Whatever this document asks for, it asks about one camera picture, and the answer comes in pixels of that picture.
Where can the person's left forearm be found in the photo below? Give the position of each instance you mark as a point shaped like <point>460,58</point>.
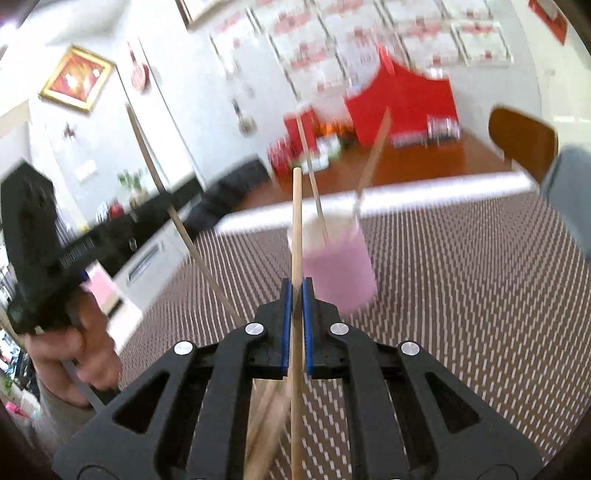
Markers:
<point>60,424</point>

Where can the hanging keys with brush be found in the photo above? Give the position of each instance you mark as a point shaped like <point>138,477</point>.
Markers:
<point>244,117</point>

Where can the large framed blossom painting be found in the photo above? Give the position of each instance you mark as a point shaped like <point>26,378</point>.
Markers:
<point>198,9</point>

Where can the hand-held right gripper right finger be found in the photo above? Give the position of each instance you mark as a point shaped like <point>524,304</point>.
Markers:
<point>308,323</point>

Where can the person's left hand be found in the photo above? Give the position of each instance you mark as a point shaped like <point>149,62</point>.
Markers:
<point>78,355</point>

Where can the round red wall ornament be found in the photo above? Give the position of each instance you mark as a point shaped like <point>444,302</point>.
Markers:
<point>140,69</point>

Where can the red square door decoration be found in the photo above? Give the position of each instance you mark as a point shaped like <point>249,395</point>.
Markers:
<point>549,18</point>

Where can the green and white flat box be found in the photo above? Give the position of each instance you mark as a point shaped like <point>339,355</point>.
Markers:
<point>321,154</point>

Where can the red gift box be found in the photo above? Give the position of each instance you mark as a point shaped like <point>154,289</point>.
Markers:
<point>300,129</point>

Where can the red soda can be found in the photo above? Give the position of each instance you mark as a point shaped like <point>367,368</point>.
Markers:
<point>279,154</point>

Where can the wall of framed certificates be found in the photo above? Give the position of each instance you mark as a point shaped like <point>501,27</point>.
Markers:
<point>369,37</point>

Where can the small green plant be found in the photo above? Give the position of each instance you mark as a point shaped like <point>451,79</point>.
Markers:
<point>133,184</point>

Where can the pink paper box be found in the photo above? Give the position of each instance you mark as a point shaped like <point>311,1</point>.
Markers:
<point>101,286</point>

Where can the gold framed red picture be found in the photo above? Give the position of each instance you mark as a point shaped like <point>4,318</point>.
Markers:
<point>76,78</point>

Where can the red felt bag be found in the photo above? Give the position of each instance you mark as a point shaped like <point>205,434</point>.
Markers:
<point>406,101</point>

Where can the pink cup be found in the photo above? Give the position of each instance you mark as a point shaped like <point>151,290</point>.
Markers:
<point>337,272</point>

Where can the bundle of chopsticks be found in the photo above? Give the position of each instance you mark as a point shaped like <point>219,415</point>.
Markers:
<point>313,184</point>

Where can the long wooden chopstick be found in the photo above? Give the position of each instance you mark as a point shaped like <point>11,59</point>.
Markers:
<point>263,422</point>
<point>297,230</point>
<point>157,177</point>
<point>270,443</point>

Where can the wooden chair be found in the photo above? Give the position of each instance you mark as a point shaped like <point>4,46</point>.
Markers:
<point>526,138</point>

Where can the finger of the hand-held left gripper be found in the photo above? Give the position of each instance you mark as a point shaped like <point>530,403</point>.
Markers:
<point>74,281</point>

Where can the brown dotted placemat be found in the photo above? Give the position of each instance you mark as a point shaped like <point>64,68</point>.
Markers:
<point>461,277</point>

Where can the white cabinet with black top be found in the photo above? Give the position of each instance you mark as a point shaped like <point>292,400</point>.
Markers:
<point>147,258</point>

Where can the grey cloth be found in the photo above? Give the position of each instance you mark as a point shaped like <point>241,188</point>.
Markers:
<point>570,194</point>

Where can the white light switch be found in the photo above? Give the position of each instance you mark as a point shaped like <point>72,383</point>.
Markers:
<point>87,170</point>

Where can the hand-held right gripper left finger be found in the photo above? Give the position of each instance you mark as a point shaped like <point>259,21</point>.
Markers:
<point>286,323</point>

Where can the white table mat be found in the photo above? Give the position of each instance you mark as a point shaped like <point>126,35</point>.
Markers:
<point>415,194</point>

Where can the black jacket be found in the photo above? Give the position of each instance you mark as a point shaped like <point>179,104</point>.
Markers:
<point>231,194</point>

